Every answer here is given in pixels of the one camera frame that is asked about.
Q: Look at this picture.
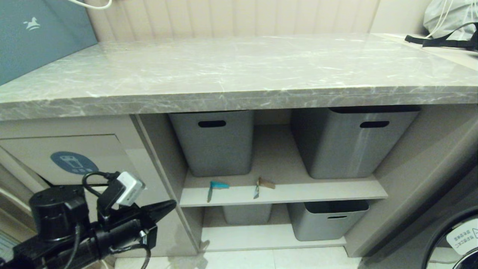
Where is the small teal cardboard scrap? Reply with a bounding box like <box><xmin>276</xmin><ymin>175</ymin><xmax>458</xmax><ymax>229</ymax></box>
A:
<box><xmin>207</xmin><ymin>181</ymin><xmax>230</xmax><ymax>203</ymax></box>

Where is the brown cardboard scrap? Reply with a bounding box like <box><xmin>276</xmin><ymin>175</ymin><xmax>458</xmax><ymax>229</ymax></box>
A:
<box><xmin>254</xmin><ymin>177</ymin><xmax>276</xmax><ymax>200</ymax></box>

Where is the small gray storage bin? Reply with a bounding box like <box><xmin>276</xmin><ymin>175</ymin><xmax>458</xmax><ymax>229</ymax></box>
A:
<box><xmin>223</xmin><ymin>204</ymin><xmax>272</xmax><ymax>225</ymax></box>

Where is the beige shelf board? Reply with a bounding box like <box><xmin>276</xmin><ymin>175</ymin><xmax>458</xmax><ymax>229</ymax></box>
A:
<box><xmin>180</xmin><ymin>125</ymin><xmax>388</xmax><ymax>208</ymax></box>
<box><xmin>199</xmin><ymin>205</ymin><xmax>347</xmax><ymax>252</ymax></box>

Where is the beige trash flap door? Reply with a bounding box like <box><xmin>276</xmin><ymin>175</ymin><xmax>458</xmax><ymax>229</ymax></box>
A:
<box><xmin>0</xmin><ymin>134</ymin><xmax>145</xmax><ymax>186</ymax></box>

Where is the open gray storage bin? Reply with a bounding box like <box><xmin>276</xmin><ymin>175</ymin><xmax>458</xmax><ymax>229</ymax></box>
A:
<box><xmin>287</xmin><ymin>201</ymin><xmax>369</xmax><ymax>241</ymax></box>

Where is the large gray storage bin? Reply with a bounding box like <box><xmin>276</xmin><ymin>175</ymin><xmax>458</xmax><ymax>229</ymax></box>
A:
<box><xmin>291</xmin><ymin>106</ymin><xmax>421</xmax><ymax>179</ymax></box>

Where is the teal box with horse logo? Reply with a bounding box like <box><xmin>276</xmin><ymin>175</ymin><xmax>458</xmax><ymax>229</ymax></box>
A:
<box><xmin>0</xmin><ymin>0</ymin><xmax>99</xmax><ymax>86</ymax></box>

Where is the gray washing machine front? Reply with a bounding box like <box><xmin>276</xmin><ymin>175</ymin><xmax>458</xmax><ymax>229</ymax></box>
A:
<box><xmin>358</xmin><ymin>153</ymin><xmax>478</xmax><ymax>269</ymax></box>

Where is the chrome glass washer door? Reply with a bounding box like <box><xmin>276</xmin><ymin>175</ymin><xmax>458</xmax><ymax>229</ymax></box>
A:
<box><xmin>422</xmin><ymin>215</ymin><xmax>478</xmax><ymax>269</ymax></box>

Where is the white warning sticker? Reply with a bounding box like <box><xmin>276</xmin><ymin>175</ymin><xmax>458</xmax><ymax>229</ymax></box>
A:
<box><xmin>446</xmin><ymin>219</ymin><xmax>478</xmax><ymax>256</ymax></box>

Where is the gray fabric bag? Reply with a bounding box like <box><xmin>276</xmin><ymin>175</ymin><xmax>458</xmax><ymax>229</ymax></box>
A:
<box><xmin>423</xmin><ymin>0</ymin><xmax>478</xmax><ymax>41</ymax></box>

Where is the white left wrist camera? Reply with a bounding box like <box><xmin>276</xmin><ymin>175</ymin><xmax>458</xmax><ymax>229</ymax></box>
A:
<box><xmin>97</xmin><ymin>171</ymin><xmax>146</xmax><ymax>217</ymax></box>

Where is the gray storage bin with handle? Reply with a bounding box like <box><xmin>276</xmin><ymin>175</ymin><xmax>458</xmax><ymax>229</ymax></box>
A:
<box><xmin>169</xmin><ymin>110</ymin><xmax>255</xmax><ymax>177</ymax></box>

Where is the white cable loop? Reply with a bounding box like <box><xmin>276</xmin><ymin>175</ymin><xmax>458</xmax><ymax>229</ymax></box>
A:
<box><xmin>68</xmin><ymin>0</ymin><xmax>113</xmax><ymax>10</ymax></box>

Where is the beige cabinet frame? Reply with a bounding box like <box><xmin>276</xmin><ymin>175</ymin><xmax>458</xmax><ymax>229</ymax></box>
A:
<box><xmin>0</xmin><ymin>105</ymin><xmax>478</xmax><ymax>258</ymax></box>

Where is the black strap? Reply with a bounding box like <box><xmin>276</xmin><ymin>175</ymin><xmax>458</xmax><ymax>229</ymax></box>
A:
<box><xmin>404</xmin><ymin>22</ymin><xmax>478</xmax><ymax>49</ymax></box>

